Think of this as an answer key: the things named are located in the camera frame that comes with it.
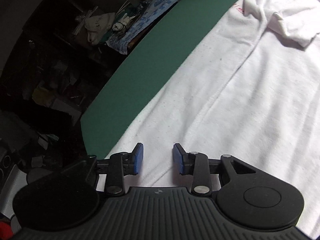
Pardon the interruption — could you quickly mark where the white paper bag clutter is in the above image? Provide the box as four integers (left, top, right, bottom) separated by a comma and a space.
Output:
85, 12, 115, 45

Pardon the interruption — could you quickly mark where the white polo shirt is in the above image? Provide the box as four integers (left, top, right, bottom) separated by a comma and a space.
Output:
113, 0, 319, 238

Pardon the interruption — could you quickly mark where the blue white patterned cloth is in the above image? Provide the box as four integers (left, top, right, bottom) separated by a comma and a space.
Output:
106, 0, 179, 55

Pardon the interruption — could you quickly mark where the small white plush toy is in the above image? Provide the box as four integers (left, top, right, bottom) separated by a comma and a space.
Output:
112, 13, 136, 34

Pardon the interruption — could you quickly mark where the red object at edge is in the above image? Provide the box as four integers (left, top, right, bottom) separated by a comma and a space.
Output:
0, 221, 14, 240

